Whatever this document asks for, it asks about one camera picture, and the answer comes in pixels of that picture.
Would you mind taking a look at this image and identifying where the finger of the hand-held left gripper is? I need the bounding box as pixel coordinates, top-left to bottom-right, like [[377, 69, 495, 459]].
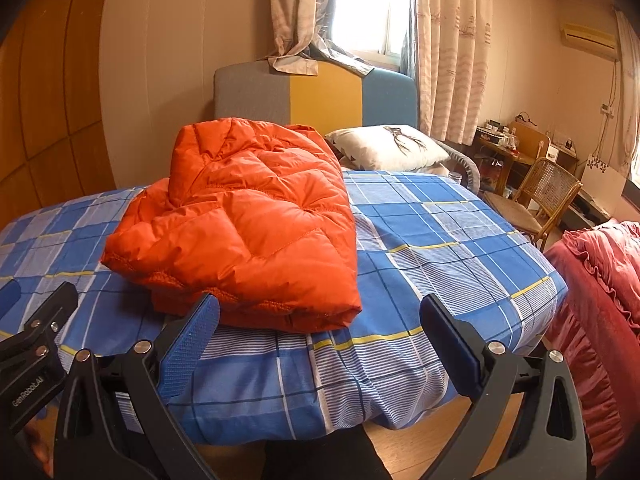
[[20, 282, 79, 346], [0, 282, 22, 313]]

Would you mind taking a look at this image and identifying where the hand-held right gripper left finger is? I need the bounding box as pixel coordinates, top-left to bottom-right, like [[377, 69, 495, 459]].
[[52, 292, 221, 480]]

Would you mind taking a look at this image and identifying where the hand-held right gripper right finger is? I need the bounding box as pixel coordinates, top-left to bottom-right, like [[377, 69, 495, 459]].
[[417, 294, 591, 480]]

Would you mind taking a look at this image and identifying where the orange down jacket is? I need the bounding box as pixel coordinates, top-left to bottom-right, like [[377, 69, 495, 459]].
[[101, 117, 363, 334]]

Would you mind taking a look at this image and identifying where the person's left hand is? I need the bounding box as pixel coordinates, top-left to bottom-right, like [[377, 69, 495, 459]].
[[14, 410, 55, 477]]

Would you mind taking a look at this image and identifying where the blue plaid bed sheet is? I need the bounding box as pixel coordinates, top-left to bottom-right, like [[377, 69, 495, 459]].
[[0, 169, 569, 445]]

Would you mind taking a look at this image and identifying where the red ruffled blanket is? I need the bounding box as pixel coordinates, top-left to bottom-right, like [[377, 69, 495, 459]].
[[544, 219, 640, 480]]

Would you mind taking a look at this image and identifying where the person's dark trouser leg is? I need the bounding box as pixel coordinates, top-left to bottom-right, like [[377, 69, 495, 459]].
[[259, 427, 393, 480]]

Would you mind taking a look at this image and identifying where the wicker chair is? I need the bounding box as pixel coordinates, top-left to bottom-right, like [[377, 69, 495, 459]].
[[484, 157, 584, 252]]

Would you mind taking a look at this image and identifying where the white printed pillow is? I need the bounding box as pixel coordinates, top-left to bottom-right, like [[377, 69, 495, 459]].
[[324, 124, 452, 174]]

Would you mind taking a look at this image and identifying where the wooden desk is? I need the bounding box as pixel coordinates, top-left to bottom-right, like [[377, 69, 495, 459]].
[[474, 120, 552, 196]]

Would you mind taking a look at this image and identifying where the wooden panelled wardrobe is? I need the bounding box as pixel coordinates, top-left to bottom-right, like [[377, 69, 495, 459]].
[[0, 0, 117, 231]]

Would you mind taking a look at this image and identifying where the white printed paper bag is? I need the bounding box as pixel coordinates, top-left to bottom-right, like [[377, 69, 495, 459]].
[[581, 154, 627, 212]]

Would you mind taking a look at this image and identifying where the grey yellow blue headboard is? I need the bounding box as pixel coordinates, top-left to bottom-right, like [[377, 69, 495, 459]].
[[213, 57, 419, 133]]

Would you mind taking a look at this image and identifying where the long patterned beige curtain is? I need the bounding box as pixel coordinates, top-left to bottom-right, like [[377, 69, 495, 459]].
[[414, 0, 495, 145]]

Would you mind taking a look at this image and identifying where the narrow beige curtain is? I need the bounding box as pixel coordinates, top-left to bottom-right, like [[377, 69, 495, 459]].
[[614, 9, 640, 182]]

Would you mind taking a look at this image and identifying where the short patterned beige curtain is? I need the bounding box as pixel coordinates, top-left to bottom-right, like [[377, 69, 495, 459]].
[[269, 0, 377, 77]]

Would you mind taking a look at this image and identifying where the window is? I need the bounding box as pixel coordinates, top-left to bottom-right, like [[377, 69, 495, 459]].
[[331, 0, 417, 63]]

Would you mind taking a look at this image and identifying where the grey padded rail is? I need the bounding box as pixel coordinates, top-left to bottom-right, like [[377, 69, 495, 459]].
[[439, 141, 482, 192]]

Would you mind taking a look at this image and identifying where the wall air conditioner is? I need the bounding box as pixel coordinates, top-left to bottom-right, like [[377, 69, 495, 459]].
[[559, 20, 622, 62]]

